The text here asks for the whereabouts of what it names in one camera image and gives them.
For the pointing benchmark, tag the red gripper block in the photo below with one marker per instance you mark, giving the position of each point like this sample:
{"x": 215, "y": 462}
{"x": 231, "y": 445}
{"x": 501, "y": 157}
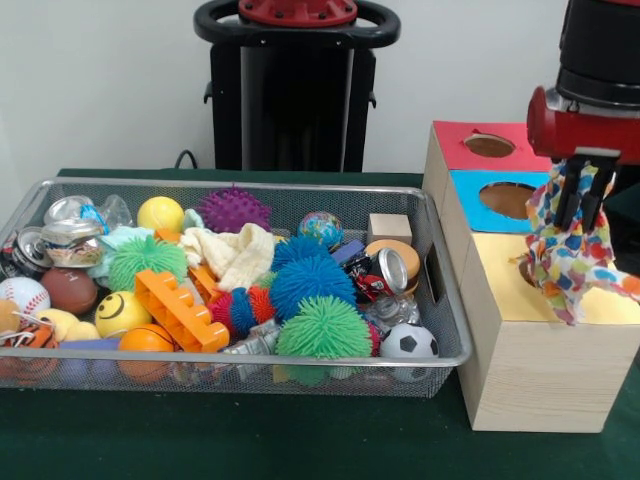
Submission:
{"x": 575, "y": 135}

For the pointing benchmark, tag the polka dot cloth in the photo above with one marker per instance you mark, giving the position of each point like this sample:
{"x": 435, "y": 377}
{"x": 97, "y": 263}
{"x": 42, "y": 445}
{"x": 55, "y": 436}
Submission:
{"x": 570, "y": 260}

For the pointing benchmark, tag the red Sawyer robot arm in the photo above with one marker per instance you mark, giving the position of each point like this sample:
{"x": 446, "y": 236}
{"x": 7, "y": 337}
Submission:
{"x": 600, "y": 50}

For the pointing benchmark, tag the wooden box with three holes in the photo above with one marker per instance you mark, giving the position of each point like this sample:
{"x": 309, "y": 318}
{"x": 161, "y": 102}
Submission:
{"x": 540, "y": 380}

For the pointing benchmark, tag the shallow metal mesh bin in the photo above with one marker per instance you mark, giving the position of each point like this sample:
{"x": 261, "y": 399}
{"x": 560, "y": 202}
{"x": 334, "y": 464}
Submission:
{"x": 447, "y": 330}

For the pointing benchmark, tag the dark green table cloth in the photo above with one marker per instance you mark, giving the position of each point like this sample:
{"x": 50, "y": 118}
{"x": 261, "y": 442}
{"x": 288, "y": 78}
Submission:
{"x": 627, "y": 200}
{"x": 250, "y": 440}

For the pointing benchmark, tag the black and white soccer ball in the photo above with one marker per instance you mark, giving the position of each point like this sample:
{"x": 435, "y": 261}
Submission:
{"x": 410, "y": 342}

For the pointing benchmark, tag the blue spiky rubber ball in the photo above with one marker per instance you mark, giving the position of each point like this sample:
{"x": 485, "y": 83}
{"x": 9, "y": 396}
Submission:
{"x": 312, "y": 282}

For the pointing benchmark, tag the green spiky rubber ball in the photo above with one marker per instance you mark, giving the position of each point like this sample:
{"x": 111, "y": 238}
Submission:
{"x": 145, "y": 260}
{"x": 325, "y": 327}

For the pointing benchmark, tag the purple spiky ball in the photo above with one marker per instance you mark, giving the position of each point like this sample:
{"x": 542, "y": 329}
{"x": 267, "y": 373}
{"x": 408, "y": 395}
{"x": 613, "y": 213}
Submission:
{"x": 232, "y": 210}

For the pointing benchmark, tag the red and blue spiky toy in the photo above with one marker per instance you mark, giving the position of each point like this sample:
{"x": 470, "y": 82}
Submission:
{"x": 242, "y": 310}

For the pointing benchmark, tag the orange toy building brick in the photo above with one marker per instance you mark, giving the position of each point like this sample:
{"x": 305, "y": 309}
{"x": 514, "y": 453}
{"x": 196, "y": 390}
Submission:
{"x": 175, "y": 310}

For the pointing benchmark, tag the yellow tennis ball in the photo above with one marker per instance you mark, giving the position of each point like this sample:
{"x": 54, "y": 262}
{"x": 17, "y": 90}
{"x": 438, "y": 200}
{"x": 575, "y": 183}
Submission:
{"x": 160, "y": 214}

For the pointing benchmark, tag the yellow smiley face ball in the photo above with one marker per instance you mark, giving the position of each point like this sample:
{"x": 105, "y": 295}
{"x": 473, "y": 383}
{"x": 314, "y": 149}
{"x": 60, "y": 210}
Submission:
{"x": 117, "y": 315}

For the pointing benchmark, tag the white baseball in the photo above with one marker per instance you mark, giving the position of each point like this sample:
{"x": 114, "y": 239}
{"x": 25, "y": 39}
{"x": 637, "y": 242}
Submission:
{"x": 25, "y": 295}

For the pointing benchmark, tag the black pedestal with red base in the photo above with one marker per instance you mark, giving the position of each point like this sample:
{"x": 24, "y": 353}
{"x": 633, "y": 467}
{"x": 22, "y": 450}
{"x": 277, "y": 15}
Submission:
{"x": 300, "y": 100}

